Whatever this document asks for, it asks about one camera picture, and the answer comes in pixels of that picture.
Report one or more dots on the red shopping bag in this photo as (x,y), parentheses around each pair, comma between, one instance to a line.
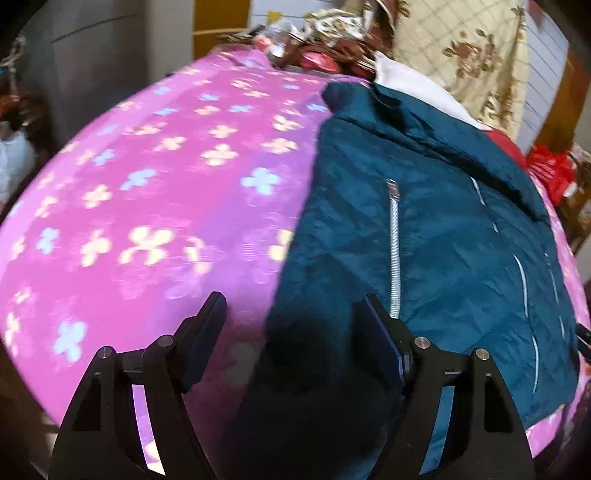
(549,170)

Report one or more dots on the yellow wooden panel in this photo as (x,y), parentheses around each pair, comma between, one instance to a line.
(217,27)

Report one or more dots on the pink floral bedsheet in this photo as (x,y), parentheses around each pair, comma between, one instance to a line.
(161,184)

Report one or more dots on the clear plastic packet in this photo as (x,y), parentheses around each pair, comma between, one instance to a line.
(277,39)

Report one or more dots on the grey wardrobe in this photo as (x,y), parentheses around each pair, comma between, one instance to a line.
(92,55)

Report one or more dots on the cream rose-print quilt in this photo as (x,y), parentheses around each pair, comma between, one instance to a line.
(461,46)

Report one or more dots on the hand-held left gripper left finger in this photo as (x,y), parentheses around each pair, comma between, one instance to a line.
(203,339)

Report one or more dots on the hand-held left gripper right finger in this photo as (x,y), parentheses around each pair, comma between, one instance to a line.
(385,344)

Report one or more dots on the white plastic bag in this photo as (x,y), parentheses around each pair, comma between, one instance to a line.
(16,161)

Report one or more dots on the red cloth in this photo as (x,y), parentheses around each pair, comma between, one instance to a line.
(508,145)

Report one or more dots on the teal quilted jacket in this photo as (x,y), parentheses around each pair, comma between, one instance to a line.
(438,230)

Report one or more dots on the white pillow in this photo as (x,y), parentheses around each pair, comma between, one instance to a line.
(415,87)

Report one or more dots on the brown floral blanket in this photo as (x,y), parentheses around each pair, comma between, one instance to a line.
(332,27)

